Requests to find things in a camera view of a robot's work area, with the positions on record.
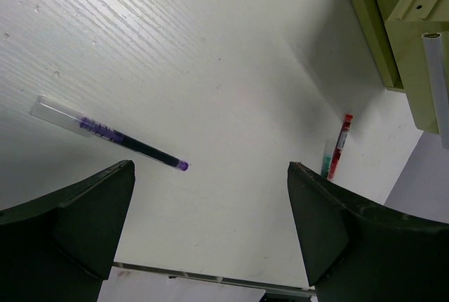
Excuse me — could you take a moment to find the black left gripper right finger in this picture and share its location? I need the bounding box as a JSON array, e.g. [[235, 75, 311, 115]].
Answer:
[[288, 162, 448, 301]]

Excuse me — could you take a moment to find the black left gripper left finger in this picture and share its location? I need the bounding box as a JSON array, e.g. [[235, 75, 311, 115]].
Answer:
[[1, 160, 135, 301]]

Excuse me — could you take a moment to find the red pen refill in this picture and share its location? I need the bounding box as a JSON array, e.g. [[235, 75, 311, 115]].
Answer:
[[327, 114, 354, 180]]

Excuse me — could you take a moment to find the green metal drawer toolbox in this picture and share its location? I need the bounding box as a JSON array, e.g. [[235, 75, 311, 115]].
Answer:
[[351, 0, 448, 148]]

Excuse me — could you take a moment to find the green pen refill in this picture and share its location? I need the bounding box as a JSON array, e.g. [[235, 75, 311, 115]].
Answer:
[[321, 138, 335, 178]]

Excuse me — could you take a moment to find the purple pen refill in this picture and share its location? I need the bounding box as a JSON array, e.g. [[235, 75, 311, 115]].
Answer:
[[30, 96, 189, 171]]

